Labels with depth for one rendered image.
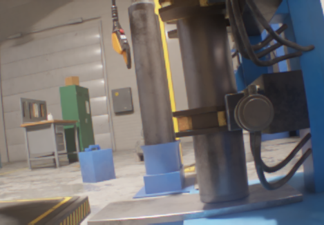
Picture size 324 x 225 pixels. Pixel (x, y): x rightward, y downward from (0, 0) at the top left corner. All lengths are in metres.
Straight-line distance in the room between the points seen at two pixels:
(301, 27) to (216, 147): 0.61
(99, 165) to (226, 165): 2.77
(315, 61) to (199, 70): 0.49
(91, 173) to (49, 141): 3.30
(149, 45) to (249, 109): 1.92
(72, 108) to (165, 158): 6.10
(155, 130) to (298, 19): 1.60
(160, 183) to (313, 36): 1.71
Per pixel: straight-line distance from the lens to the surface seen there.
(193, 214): 1.45
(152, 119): 2.85
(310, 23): 1.63
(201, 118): 1.37
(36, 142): 7.47
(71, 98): 8.80
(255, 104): 1.08
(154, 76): 2.87
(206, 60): 1.52
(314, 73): 1.59
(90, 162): 4.13
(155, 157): 2.83
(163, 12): 1.45
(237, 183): 1.54
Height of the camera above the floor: 0.47
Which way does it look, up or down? 2 degrees up
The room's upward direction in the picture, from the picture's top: 8 degrees counter-clockwise
